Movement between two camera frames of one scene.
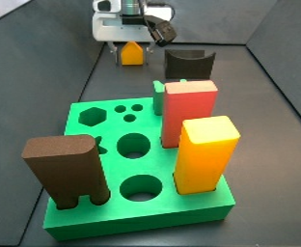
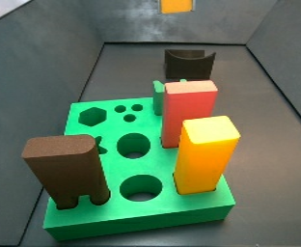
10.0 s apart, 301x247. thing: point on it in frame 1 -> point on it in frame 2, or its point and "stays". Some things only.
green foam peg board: x=139 y=170 stays
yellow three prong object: x=131 y=54 -> x=176 y=6
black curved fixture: x=188 y=64 stays
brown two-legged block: x=67 y=165 stays
